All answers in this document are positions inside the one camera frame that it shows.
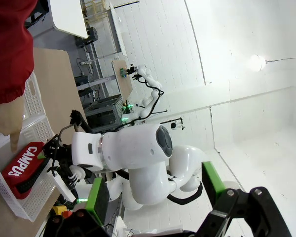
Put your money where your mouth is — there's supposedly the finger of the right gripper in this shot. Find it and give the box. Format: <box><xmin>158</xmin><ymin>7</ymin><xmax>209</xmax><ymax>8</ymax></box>
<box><xmin>38</xmin><ymin>137</ymin><xmax>61</xmax><ymax>160</ymax></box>
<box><xmin>46</xmin><ymin>158</ymin><xmax>62</xmax><ymax>179</ymax></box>

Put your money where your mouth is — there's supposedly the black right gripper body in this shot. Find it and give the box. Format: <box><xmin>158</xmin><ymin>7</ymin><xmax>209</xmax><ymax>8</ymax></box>
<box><xmin>53</xmin><ymin>145</ymin><xmax>74</xmax><ymax>178</ymax></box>

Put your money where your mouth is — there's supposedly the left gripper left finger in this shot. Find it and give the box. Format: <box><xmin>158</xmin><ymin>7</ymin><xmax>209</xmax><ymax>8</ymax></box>
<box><xmin>43</xmin><ymin>177</ymin><xmax>111</xmax><ymax>237</ymax></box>

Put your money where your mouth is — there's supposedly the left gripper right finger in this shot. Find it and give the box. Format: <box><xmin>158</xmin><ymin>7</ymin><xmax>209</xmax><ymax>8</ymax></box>
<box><xmin>185</xmin><ymin>161</ymin><xmax>293</xmax><ymax>237</ymax></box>

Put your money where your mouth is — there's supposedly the red zippered pencil case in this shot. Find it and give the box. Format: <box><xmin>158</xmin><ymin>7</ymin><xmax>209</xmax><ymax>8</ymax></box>
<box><xmin>1</xmin><ymin>142</ymin><xmax>52</xmax><ymax>200</ymax></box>

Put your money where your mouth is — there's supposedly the person right forearm red sleeve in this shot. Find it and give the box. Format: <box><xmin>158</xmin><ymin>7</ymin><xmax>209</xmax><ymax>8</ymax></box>
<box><xmin>0</xmin><ymin>0</ymin><xmax>36</xmax><ymax>105</ymax></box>

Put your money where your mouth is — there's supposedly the person right hand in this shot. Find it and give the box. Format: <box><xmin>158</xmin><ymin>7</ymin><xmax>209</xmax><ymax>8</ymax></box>
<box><xmin>0</xmin><ymin>95</ymin><xmax>25</xmax><ymax>153</ymax></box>

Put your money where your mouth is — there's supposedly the yellow emergency stop box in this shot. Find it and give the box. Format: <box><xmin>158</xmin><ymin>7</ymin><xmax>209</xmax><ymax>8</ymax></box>
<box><xmin>51</xmin><ymin>205</ymin><xmax>74</xmax><ymax>218</ymax></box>

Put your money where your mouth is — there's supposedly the white perforated plastic basket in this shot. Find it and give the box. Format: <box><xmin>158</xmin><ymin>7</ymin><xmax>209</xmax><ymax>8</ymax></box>
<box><xmin>0</xmin><ymin>115</ymin><xmax>65</xmax><ymax>222</ymax></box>
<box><xmin>0</xmin><ymin>71</ymin><xmax>50</xmax><ymax>149</ymax></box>

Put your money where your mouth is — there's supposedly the grey metal rack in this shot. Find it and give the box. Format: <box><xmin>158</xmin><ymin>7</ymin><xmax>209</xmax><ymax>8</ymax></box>
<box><xmin>85</xmin><ymin>95</ymin><xmax>123</xmax><ymax>131</ymax></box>

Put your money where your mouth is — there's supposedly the wooden board table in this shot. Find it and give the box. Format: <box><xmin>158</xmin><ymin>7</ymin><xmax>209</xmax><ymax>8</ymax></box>
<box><xmin>111</xmin><ymin>60</ymin><xmax>134</xmax><ymax>99</ymax></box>

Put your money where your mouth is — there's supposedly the white rounded table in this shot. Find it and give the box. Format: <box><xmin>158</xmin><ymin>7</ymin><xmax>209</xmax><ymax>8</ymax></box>
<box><xmin>49</xmin><ymin>0</ymin><xmax>89</xmax><ymax>40</ymax></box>

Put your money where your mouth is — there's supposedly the round ceiling lamp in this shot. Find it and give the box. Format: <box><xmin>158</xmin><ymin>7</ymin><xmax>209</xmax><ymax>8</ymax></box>
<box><xmin>249</xmin><ymin>54</ymin><xmax>267</xmax><ymax>73</ymax></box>

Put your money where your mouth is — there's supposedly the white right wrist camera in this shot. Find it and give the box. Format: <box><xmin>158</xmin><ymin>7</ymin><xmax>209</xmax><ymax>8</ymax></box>
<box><xmin>47</xmin><ymin>170</ymin><xmax>76</xmax><ymax>202</ymax></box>

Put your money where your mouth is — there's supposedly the black right arm hose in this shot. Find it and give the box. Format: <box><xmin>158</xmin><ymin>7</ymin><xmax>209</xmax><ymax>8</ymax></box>
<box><xmin>70</xmin><ymin>110</ymin><xmax>203</xmax><ymax>206</ymax></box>

